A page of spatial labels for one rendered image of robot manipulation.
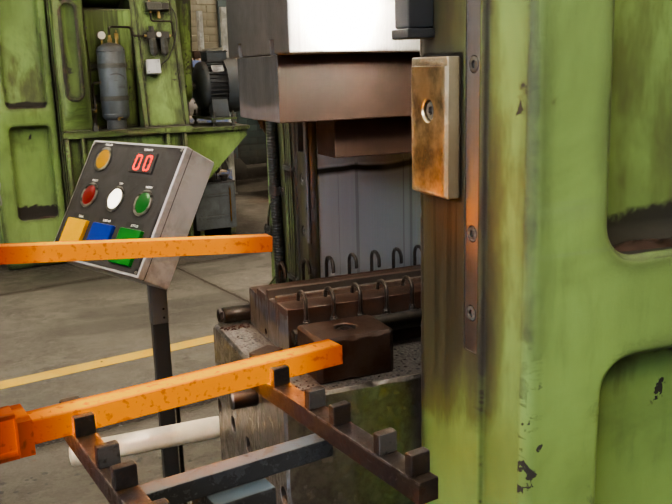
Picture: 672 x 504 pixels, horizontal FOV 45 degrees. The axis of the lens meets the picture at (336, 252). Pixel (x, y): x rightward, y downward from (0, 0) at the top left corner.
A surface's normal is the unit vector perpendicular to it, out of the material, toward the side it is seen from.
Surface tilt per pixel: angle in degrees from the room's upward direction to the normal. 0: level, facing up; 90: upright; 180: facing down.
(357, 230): 90
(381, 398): 90
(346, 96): 90
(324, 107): 90
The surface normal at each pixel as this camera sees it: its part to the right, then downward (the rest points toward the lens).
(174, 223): 0.74, 0.13
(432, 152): -0.92, 0.11
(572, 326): 0.39, 0.19
